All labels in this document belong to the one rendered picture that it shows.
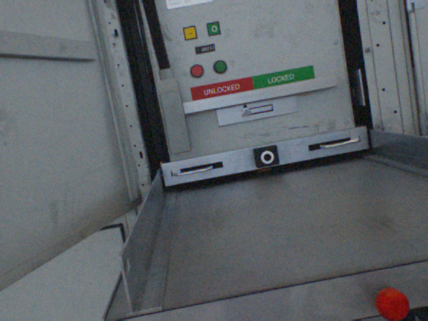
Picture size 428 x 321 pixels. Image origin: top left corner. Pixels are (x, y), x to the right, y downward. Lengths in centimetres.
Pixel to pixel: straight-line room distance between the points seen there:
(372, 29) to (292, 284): 85
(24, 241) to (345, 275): 55
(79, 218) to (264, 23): 66
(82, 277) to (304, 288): 80
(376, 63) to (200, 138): 48
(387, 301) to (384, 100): 81
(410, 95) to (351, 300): 82
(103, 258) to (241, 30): 67
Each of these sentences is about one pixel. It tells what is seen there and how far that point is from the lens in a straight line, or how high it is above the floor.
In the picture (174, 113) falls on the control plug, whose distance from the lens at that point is 112.
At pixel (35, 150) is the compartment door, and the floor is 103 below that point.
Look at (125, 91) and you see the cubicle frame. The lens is 120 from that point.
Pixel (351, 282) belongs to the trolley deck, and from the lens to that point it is 58.
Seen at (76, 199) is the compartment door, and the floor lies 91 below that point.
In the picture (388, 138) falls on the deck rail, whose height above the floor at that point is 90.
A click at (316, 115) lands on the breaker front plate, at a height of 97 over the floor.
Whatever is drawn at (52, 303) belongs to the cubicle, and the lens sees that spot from 131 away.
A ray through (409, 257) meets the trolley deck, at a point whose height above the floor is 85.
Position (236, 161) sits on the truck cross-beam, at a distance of 123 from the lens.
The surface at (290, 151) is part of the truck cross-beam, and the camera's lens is 125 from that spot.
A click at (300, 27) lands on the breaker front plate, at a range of 128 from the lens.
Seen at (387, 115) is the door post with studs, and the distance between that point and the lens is 129.
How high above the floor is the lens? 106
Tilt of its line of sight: 7 degrees down
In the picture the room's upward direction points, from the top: 10 degrees counter-clockwise
